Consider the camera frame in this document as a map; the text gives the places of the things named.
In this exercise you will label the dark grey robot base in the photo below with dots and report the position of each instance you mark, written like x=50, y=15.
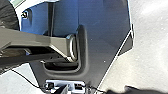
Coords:
x=103, y=36

